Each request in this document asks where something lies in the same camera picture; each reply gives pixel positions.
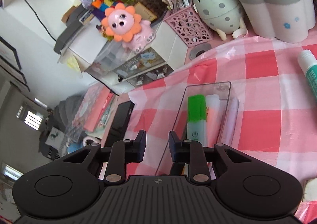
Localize green white glue stick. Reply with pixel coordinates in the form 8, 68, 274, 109
297, 49, 317, 102

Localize purple clear pen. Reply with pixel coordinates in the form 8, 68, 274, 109
223, 99, 239, 145

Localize grey round desk grommet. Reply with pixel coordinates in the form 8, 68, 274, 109
189, 43, 211, 59

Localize blue white plush toy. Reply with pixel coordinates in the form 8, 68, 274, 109
67, 136, 100, 153

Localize black cable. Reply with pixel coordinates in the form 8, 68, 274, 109
15, 0, 58, 41

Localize pink perforated pen holder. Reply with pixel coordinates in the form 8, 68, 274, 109
163, 6, 214, 48

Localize yellow sticky notes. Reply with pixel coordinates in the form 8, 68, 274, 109
63, 54, 82, 73

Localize clear jar of brown seeds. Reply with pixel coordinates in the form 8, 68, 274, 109
137, 0, 169, 22

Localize black rectangular box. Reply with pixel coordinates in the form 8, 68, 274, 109
104, 101, 135, 147

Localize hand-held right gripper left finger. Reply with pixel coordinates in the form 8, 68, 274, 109
63, 130, 147, 186

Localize pink white checked tablecloth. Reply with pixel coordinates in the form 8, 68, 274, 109
98, 36, 317, 224

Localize small white object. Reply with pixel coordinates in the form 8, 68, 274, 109
302, 179, 317, 202

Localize pink sunflower toy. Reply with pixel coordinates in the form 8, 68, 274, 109
101, 3, 157, 54

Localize pink notebook stack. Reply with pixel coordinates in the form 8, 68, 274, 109
74, 83, 117, 133

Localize green highlighter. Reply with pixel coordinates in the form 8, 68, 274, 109
184, 95, 208, 147

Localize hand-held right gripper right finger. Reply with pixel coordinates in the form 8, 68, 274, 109
168, 130, 257, 186

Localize green spotted egg pen holder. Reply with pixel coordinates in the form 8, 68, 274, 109
193, 0, 248, 41

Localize colourful block toy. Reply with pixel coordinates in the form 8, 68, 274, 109
91, 0, 117, 20

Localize white desktop drawer organizer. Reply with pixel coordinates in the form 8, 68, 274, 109
58, 19, 189, 96

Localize grey cloth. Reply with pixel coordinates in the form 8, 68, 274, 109
53, 95, 85, 125

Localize orange highlighter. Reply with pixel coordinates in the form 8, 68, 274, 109
205, 94, 221, 147

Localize dark grey flat device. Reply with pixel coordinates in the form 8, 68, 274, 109
54, 19, 86, 54

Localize clear plastic storage box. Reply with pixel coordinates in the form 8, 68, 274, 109
155, 81, 240, 176

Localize dark framed picture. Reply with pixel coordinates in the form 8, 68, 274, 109
0, 37, 22, 71
0, 65, 30, 92

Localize grey white flower pen holder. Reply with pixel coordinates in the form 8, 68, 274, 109
235, 0, 316, 43

